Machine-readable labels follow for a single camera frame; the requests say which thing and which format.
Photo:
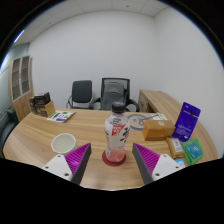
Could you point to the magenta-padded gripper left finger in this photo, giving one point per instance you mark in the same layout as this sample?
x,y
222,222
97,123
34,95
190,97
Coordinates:
x,y
59,166

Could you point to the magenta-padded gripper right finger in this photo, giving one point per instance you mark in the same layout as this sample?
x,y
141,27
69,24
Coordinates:
x,y
164,165

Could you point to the clear black-capped drink bottle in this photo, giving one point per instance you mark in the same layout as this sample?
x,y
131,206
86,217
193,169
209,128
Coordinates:
x,y
116,136

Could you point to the small light blue packet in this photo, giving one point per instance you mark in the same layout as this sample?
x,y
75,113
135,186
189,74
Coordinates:
x,y
181,163

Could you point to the yellow snack packet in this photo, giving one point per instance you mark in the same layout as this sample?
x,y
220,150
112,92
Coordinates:
x,y
175,147

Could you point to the white patterned ceramic cup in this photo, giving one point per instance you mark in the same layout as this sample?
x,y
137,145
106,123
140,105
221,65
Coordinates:
x,y
63,143

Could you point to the green packet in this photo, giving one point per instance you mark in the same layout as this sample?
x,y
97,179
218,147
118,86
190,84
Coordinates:
x,y
193,151

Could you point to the orange cardboard box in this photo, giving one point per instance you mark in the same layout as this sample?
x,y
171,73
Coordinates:
x,y
158,130

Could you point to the flat round red coaster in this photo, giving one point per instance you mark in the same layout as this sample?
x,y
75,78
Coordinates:
x,y
107,160

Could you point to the purple product package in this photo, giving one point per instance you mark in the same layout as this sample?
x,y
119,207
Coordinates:
x,y
186,121

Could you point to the white green printed leaflet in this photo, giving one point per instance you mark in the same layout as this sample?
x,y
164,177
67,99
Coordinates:
x,y
60,116

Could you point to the white paper with round print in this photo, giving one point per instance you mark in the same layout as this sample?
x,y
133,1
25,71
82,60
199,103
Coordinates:
x,y
136,121

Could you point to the brown kraft cardboard box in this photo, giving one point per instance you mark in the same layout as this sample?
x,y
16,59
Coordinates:
x,y
46,109

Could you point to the dark armchair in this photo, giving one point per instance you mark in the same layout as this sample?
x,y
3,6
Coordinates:
x,y
7,126

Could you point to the wooden side desk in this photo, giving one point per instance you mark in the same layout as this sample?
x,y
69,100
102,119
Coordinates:
x,y
160,100

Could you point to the black cardboard box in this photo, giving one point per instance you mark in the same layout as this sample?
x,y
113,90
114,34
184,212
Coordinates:
x,y
41,98

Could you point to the black office chair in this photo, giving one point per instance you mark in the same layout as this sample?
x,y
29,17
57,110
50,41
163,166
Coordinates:
x,y
81,93

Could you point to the wooden glass-door shelf cabinet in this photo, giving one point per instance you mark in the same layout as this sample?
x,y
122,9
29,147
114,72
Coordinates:
x,y
20,88

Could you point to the grey mesh office chair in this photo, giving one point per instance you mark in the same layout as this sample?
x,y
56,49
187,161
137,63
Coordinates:
x,y
113,91

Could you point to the ceiling light panel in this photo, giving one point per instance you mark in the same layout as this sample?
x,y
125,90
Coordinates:
x,y
19,36

